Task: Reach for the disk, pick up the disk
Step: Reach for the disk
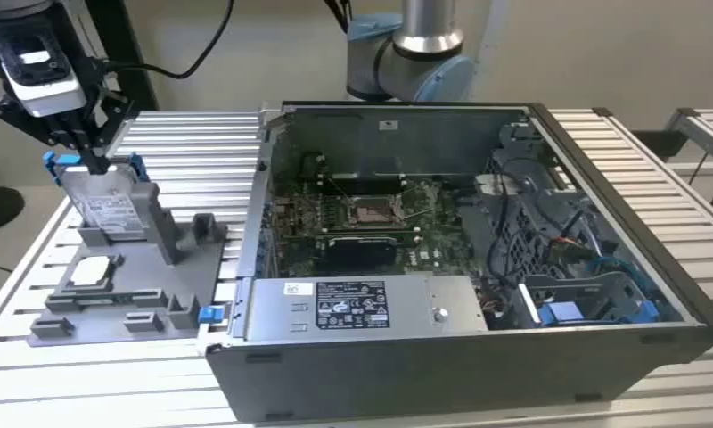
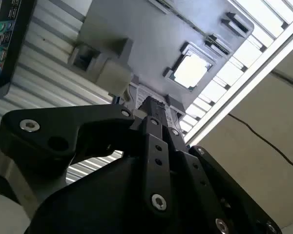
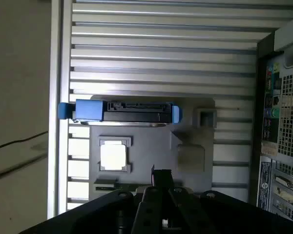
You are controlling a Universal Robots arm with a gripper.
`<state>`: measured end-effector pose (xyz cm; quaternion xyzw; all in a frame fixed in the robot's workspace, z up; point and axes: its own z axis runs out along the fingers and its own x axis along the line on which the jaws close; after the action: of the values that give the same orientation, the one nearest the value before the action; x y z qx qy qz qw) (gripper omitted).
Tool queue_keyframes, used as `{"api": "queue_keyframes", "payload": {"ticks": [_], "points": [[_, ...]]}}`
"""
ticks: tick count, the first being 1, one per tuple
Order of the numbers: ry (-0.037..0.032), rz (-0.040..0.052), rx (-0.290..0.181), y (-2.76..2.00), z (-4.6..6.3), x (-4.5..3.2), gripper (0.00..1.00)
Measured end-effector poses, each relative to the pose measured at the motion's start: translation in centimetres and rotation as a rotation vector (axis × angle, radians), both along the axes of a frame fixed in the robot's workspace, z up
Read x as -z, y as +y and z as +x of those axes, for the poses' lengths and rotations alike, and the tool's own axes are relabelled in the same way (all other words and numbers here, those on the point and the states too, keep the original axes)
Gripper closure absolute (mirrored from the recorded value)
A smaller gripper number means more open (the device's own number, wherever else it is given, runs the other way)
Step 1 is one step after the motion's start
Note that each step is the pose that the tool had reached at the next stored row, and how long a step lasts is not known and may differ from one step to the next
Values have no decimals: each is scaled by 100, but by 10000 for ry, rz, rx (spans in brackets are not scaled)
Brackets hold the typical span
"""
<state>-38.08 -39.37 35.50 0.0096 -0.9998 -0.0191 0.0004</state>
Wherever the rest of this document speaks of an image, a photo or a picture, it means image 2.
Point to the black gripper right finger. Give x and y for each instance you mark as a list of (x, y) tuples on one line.
[(210, 185)]

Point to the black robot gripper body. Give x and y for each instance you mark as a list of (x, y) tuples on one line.
[(100, 195)]

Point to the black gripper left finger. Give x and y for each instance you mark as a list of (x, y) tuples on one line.
[(51, 126)]

